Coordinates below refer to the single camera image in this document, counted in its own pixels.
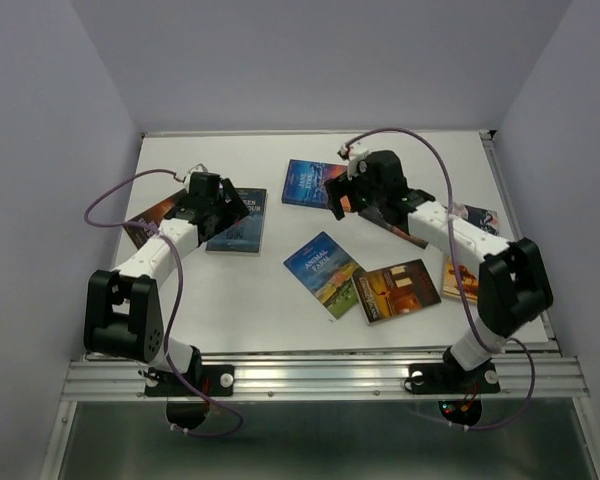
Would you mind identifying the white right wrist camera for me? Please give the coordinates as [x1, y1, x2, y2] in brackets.
[337, 143, 370, 180]

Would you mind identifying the Nineteen Eighty-Four blue book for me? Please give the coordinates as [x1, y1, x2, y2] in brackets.
[205, 188, 267, 255]

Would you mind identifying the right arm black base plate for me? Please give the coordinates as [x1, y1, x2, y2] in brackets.
[403, 362, 501, 395]

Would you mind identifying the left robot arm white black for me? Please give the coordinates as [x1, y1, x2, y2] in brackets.
[83, 170, 249, 394]

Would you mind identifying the floral white Little Women book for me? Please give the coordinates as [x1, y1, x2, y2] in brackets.
[453, 203, 500, 236]

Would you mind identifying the aluminium front rail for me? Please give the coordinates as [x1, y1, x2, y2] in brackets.
[61, 353, 590, 403]

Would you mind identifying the Animal Farm green book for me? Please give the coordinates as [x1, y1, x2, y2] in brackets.
[283, 232, 364, 320]

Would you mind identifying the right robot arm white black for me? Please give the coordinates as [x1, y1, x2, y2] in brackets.
[325, 147, 553, 390]

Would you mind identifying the Jane Eyre blue book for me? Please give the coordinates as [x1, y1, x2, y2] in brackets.
[281, 159, 347, 209]

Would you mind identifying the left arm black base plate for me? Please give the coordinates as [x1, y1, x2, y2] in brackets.
[139, 364, 235, 397]

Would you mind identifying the brown orange Leonard Tulane book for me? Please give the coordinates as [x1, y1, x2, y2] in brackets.
[353, 259, 441, 325]

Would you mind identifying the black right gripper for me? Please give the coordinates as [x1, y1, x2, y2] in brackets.
[322, 164, 383, 221]

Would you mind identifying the A Tale of Two Cities book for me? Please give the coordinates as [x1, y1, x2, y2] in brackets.
[358, 204, 430, 250]

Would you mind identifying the Three Days to See book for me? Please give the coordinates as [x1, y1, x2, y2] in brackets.
[124, 189, 186, 249]

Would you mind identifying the yellow orange book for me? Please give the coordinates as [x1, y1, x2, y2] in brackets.
[442, 255, 479, 304]

